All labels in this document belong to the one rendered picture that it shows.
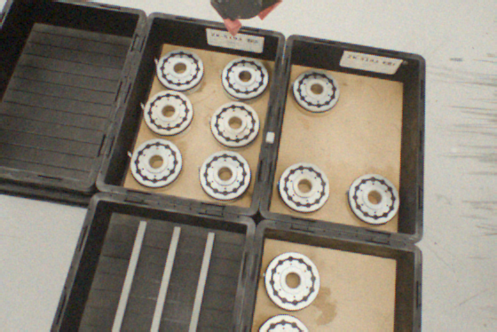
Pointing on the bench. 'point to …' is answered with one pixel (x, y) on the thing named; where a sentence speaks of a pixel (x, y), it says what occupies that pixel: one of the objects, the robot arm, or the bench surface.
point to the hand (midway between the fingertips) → (246, 23)
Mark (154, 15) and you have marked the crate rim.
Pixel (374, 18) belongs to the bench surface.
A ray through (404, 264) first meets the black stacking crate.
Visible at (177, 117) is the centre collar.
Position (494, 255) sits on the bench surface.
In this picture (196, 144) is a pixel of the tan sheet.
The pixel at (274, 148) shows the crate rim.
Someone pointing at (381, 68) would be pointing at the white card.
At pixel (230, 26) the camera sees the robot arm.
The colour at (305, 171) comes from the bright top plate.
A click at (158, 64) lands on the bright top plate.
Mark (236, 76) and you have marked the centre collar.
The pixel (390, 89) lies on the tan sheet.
